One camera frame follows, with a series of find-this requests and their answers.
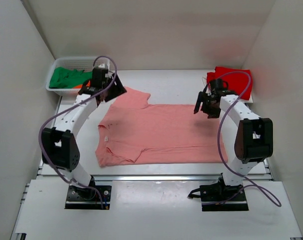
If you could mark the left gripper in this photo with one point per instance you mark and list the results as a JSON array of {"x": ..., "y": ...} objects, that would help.
[{"x": 119, "y": 89}]

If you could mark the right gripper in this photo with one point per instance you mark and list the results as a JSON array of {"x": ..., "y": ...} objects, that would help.
[{"x": 203, "y": 97}]

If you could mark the pink t-shirt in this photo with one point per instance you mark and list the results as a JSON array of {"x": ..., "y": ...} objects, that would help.
[{"x": 135, "y": 132}]

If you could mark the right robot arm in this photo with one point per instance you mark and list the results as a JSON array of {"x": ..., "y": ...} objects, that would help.
[{"x": 254, "y": 137}]

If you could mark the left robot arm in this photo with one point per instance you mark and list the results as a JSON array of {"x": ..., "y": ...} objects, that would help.
[{"x": 58, "y": 143}]

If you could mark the orange t-shirt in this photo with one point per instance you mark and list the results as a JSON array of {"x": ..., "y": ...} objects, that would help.
[{"x": 77, "y": 86}]

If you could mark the folded red t-shirt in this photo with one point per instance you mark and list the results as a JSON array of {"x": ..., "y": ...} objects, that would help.
[{"x": 236, "y": 78}]

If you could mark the white plastic basket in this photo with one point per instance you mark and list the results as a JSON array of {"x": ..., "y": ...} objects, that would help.
[{"x": 71, "y": 63}]

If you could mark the folded white t-shirt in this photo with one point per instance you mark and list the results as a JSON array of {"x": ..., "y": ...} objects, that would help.
[{"x": 204, "y": 80}]

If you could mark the green t-shirt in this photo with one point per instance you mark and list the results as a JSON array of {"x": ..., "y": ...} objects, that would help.
[{"x": 63, "y": 78}]

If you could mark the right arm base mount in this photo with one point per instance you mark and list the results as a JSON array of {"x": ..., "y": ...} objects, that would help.
[{"x": 219, "y": 197}]

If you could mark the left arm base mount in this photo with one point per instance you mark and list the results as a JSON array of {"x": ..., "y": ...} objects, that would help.
[{"x": 87, "y": 199}]

